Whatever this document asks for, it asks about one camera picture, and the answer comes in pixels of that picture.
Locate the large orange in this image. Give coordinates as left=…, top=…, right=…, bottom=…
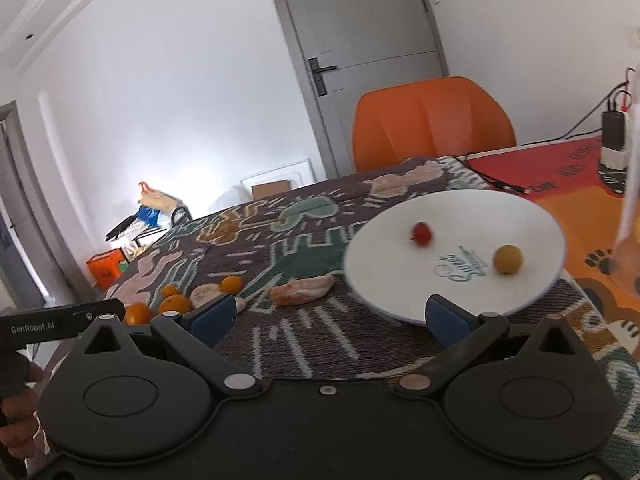
left=158, top=294, right=193, bottom=315

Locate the peeled pomelo piece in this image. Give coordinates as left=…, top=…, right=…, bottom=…
left=189, top=283, right=246, bottom=313
left=268, top=274, right=336, bottom=307

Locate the small tangerine back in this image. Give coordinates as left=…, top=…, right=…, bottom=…
left=162, top=285, right=181, bottom=299

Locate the small tangerine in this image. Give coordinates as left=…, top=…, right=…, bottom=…
left=219, top=275, right=244, bottom=296
left=162, top=285, right=181, bottom=299

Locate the medium orange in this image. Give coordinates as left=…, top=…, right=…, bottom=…
left=124, top=302, right=154, bottom=326

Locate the yellow plum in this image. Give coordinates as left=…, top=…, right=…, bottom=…
left=492, top=245, right=524, bottom=275

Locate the red cherry fruit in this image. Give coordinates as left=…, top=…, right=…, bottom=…
left=411, top=222, right=433, bottom=247

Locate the person's left hand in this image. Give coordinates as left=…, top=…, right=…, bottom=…
left=1, top=362, right=43, bottom=460

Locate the orange box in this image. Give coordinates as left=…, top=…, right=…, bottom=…
left=87, top=248, right=127, bottom=290

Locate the white plate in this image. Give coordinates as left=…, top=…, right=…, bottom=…
left=344, top=190, right=566, bottom=324

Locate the patterned woven blanket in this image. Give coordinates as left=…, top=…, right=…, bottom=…
left=46, top=154, right=640, bottom=480

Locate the paper bag on cart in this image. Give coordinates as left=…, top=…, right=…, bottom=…
left=139, top=181, right=181, bottom=214

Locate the cardboard box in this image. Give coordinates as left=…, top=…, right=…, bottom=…
left=252, top=180, right=292, bottom=200

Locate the orange red mat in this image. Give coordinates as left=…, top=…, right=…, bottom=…
left=469, top=134, right=639, bottom=359

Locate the orange chair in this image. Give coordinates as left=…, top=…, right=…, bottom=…
left=352, top=76, right=516, bottom=171

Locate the charger power block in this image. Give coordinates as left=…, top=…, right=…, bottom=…
left=600, top=110, right=629, bottom=171

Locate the grey door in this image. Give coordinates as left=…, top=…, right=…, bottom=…
left=274, top=0, right=448, bottom=178

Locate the white board against wall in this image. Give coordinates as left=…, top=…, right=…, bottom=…
left=241, top=159, right=317, bottom=194

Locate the black cable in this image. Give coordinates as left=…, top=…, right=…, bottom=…
left=451, top=66, right=637, bottom=196

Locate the black door handle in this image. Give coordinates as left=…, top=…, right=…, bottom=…
left=307, top=58, right=338, bottom=96

